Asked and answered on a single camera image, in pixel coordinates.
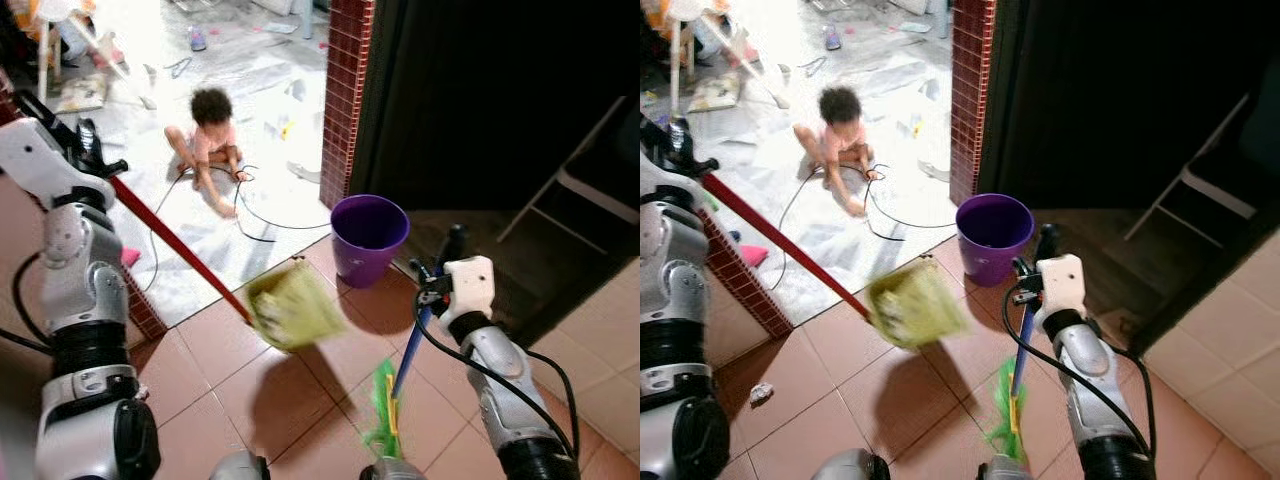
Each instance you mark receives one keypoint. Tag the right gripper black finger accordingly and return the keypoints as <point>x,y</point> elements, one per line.
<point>1047,242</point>
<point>455,243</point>

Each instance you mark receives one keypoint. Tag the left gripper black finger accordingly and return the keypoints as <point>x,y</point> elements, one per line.
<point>677,133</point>
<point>88,133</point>

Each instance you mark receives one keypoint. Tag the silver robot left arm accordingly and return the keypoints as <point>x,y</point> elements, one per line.
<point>670,290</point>
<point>95,290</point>

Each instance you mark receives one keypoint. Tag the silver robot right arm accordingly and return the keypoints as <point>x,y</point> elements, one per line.
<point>1090,390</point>
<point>500,390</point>

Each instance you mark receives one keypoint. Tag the colourful paper booklet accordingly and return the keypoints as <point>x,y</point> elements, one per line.
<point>715,92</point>
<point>82,93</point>

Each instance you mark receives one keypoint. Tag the purple plastic bucket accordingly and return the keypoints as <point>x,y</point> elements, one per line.
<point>368,245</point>
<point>993,243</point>

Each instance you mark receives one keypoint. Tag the small pink toy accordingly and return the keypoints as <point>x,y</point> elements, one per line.
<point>752,255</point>
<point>130,257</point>

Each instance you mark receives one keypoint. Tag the toddler in pink clothes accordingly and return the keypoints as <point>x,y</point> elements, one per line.
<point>210,140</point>
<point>838,138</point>

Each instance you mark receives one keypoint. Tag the small plastic bottle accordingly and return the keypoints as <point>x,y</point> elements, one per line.
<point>197,40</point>
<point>832,38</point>

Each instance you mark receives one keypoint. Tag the red tiled pillar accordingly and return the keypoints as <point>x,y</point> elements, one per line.
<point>970,100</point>
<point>345,100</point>

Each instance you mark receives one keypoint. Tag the small yellow toy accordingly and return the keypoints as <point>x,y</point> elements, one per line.
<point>915,127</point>
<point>285,129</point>

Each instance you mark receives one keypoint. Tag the grey folding step ladder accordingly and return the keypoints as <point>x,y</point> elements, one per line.
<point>1215,190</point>

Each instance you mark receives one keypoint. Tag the silver robot right leg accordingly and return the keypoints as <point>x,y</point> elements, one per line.
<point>1005,470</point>
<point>392,470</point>

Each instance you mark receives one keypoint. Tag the silver robot leg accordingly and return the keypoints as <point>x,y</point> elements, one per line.
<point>240,468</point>
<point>850,467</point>
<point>1005,470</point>
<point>392,470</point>

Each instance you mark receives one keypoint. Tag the crumpled white paper scrap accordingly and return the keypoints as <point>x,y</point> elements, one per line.
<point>760,393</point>

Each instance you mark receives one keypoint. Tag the silver robot left leg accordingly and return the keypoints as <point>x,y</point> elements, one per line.
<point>850,467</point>
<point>240,468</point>

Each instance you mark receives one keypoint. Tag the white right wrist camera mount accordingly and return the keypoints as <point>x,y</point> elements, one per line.
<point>470,285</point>
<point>1062,283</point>

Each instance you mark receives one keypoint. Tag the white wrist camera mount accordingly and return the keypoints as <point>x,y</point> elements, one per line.
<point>648,175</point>
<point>1062,283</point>
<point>35,160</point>
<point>470,285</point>

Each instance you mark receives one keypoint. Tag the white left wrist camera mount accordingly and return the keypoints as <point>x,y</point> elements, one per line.
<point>35,160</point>
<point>648,175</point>

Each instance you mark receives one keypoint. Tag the red tiled low wall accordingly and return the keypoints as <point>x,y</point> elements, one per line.
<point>145,310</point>
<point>745,280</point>

